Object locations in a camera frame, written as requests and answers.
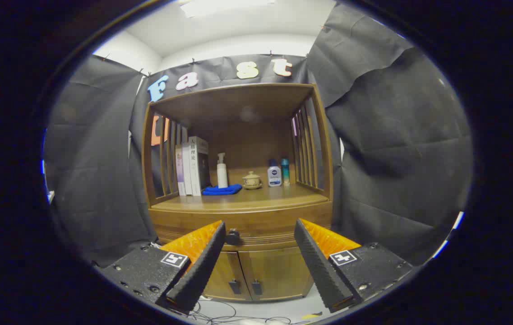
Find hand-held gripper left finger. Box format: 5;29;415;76
96;220;226;314

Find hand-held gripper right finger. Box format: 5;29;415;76
294;218;415;313

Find wooden drawer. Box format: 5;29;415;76
149;209;333;248

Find wooden cabinet door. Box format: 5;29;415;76
238;246;315;301
202;251;252;302

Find wooden countertop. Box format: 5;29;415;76
152;182;330;212

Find wooden cabinet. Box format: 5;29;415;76
141;83;334;302

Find blue folded cloth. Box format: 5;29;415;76
202;183;243;196

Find white pump bottle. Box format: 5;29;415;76
217;153;229;189

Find thin white book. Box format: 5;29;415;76
181;142;193;196

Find pale purple book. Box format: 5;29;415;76
175;144;186;196

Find cream lidded tea bowl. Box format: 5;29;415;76
242;171;263;190

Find large white dark-cover book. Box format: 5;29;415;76
188;136;211;196

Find white bottle blue cap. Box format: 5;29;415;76
267;159;282;187

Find black floor cables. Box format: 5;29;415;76
189;298;293;325

